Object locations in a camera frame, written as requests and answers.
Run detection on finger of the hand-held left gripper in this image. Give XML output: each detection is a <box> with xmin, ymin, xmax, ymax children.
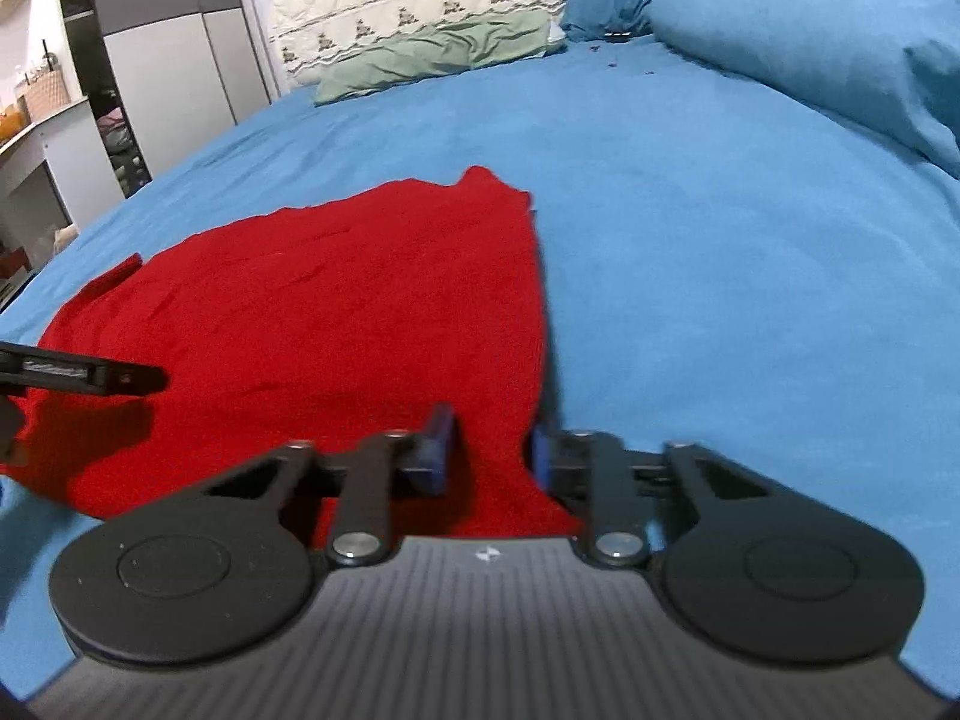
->
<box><xmin>0</xmin><ymin>340</ymin><xmax>169</xmax><ymax>396</ymax></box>
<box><xmin>0</xmin><ymin>396</ymin><xmax>25</xmax><ymax>466</ymax></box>

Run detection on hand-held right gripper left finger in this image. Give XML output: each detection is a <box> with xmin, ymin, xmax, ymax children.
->
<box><xmin>204</xmin><ymin>403</ymin><xmax>460</xmax><ymax>568</ymax></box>

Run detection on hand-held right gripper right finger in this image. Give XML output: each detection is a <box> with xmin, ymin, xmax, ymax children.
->
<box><xmin>529</xmin><ymin>427</ymin><xmax>767</xmax><ymax>569</ymax></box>

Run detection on red knit sweater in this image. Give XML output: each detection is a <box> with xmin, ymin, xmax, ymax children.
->
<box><xmin>15</xmin><ymin>165</ymin><xmax>595</xmax><ymax>542</ymax></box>

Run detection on white desk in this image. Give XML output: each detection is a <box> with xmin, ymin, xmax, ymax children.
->
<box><xmin>0</xmin><ymin>96</ymin><xmax>92</xmax><ymax>301</ymax></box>

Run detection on bed with blue sheet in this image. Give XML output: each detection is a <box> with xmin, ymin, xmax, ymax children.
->
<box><xmin>0</xmin><ymin>0</ymin><xmax>960</xmax><ymax>700</ymax></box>

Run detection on woven basket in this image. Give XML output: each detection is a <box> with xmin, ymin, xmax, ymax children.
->
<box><xmin>26</xmin><ymin>69</ymin><xmax>74</xmax><ymax>118</ymax></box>

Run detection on wardrobe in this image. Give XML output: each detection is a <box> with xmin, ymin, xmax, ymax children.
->
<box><xmin>64</xmin><ymin>0</ymin><xmax>275</xmax><ymax>197</ymax></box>

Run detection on green pillow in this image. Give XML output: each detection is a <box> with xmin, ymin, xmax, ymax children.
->
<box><xmin>313</xmin><ymin>10</ymin><xmax>568</xmax><ymax>107</ymax></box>

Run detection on small dark bits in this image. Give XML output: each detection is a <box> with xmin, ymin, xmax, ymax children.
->
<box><xmin>591</xmin><ymin>30</ymin><xmax>658</xmax><ymax>80</ymax></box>

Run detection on white quilted headboard cover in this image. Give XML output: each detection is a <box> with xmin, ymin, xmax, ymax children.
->
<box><xmin>268</xmin><ymin>0</ymin><xmax>568</xmax><ymax>89</ymax></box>

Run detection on blue duvet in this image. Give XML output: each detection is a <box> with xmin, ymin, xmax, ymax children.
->
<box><xmin>645</xmin><ymin>0</ymin><xmax>960</xmax><ymax>181</ymax></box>

